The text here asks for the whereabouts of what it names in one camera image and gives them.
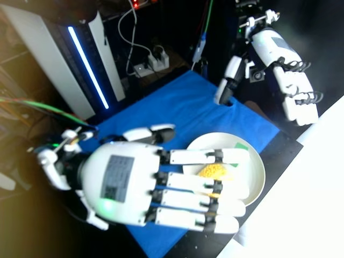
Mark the green block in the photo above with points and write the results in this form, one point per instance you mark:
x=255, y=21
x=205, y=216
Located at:
x=241, y=146

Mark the bag of yellow beads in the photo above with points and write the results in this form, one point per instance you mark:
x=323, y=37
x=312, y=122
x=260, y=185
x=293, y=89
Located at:
x=212, y=170

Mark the white round plate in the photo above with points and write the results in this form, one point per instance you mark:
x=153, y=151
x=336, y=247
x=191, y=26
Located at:
x=255, y=172

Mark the blue table cloth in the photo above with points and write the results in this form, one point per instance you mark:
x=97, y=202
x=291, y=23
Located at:
x=188, y=107

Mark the white power strip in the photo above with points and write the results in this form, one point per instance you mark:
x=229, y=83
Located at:
x=161, y=61

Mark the white column with blue light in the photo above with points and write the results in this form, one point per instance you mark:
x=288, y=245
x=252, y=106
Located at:
x=40, y=53

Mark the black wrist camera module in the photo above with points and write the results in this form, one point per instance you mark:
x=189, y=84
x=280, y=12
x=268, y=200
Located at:
x=256, y=75

